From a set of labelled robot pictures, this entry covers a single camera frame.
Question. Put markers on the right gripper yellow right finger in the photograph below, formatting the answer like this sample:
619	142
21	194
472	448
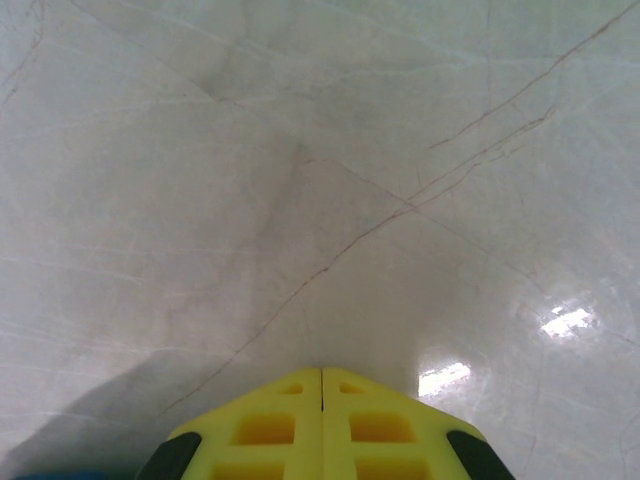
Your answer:
390	450

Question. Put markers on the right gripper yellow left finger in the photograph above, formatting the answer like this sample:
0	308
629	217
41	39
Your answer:
260	450

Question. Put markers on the blue t-shirt white print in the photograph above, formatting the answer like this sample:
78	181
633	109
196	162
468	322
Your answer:
75	475

